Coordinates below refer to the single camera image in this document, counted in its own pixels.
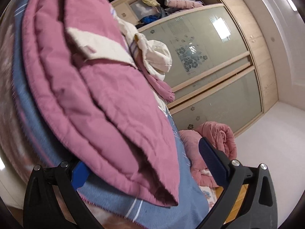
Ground frosted door with small flowers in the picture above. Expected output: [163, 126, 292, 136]
[168, 68, 264, 134]

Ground floral cream sheet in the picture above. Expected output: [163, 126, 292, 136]
[199, 186, 217, 207]

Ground wardrobe drawer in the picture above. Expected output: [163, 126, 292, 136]
[111, 3, 140, 28]

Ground rolled pink quilt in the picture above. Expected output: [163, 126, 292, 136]
[179, 122, 237, 188]

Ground blue plaid blanket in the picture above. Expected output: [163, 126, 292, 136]
[11, 2, 216, 229]

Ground frosted door with large flowers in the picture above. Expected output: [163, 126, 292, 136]
[137, 3, 250, 92]

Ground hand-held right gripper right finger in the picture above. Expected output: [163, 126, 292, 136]
[198, 137, 279, 229]

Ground blue crumpled cloth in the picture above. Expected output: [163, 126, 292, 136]
[140, 14, 162, 24]

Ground light wood wardrobe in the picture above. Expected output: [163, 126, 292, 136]
[105, 0, 279, 139]

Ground wooden bed headboard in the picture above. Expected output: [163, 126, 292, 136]
[214, 184, 249, 222]

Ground grey folded clothes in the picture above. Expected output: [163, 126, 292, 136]
[155, 5, 172, 17]

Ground translucent storage box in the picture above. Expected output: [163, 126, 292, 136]
[130, 0, 155, 19]

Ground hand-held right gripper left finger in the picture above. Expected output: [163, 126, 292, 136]
[22, 160, 103, 229]

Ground pink and cream hooded jacket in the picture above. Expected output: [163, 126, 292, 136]
[21, 0, 180, 207]

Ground beige crumpled cloth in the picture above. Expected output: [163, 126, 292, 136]
[141, 0, 161, 7]

